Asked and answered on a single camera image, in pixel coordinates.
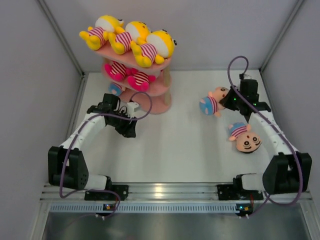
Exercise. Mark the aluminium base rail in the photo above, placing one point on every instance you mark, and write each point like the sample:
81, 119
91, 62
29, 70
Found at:
193, 191

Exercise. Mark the grey slotted cable duct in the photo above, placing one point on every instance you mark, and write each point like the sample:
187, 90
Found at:
129, 207

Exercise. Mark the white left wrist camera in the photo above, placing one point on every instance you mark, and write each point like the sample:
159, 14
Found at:
132, 108

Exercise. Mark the aluminium corner post right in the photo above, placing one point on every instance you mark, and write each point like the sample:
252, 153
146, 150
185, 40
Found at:
282, 33

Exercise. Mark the yellow frog plush toy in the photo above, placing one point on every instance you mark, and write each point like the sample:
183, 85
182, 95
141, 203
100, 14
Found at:
134, 31

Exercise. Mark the boy doll black hair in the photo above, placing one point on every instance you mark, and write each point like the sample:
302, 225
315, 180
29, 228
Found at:
116, 89

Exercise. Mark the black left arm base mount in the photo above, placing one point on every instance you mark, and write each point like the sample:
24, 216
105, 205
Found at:
117, 192

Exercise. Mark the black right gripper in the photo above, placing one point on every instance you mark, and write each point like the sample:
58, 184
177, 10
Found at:
225, 101

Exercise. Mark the aluminium corner post left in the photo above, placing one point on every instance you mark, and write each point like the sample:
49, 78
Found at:
60, 35

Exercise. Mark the white pink bear plush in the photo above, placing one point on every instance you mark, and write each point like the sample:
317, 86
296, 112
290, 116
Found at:
140, 81
117, 71

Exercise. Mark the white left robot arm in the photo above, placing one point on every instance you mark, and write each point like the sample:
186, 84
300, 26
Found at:
67, 166

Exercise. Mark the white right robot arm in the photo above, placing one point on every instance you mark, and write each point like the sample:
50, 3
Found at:
288, 169

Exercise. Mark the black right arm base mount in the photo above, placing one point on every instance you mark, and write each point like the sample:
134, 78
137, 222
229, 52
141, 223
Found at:
229, 192

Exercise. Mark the pink three-tier toy shelf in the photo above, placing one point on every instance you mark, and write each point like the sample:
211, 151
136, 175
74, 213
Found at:
159, 90

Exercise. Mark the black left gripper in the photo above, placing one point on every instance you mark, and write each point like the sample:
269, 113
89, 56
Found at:
128, 130

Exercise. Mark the aluminium corner post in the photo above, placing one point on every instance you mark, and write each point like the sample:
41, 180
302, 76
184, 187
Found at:
60, 35
282, 33

